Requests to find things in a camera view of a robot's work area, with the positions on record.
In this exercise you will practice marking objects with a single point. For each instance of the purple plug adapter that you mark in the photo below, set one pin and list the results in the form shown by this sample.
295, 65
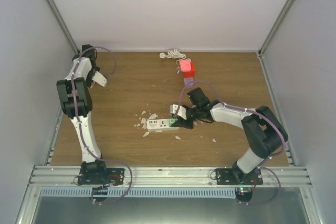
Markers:
189, 82

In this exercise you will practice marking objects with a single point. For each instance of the white power strip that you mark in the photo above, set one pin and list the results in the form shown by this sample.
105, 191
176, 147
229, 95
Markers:
159, 125

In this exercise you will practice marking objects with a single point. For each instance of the green adapter plug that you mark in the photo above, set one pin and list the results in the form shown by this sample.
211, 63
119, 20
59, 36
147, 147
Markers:
172, 122

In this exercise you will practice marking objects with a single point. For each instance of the slotted cable duct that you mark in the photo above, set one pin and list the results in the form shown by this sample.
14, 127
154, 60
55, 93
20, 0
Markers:
145, 192

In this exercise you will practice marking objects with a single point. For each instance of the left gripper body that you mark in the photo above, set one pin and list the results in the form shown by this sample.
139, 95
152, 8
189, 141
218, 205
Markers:
93, 70

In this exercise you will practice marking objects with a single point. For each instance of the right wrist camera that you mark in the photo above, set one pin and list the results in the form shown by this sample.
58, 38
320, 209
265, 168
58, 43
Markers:
176, 110

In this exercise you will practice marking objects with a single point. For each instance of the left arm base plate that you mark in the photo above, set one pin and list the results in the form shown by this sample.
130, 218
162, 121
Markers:
105, 177

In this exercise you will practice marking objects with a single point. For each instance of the pink cube socket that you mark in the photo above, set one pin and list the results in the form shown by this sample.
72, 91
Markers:
185, 65

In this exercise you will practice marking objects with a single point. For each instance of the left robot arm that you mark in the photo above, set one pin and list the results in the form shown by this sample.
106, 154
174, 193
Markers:
77, 104

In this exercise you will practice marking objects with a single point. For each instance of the aluminium rail frame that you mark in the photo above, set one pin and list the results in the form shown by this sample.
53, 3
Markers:
166, 177

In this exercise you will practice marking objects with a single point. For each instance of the red plug block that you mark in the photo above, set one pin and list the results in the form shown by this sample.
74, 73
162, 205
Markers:
191, 73

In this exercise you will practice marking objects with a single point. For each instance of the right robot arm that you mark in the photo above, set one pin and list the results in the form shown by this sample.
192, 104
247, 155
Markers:
263, 131

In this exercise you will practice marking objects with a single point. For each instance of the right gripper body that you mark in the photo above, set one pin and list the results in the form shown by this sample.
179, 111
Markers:
196, 110

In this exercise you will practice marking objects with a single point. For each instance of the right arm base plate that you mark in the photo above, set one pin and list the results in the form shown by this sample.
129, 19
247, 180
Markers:
229, 176

